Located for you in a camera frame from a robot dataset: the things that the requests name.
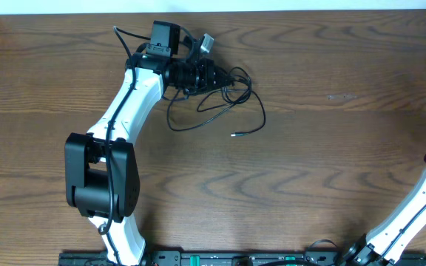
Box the thin black USB cable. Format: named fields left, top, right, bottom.
left=166, top=77, right=267, bottom=138

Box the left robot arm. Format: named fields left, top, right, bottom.
left=64, top=21, right=226, bottom=265

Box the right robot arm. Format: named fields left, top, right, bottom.
left=336, top=154, right=426, bottom=265

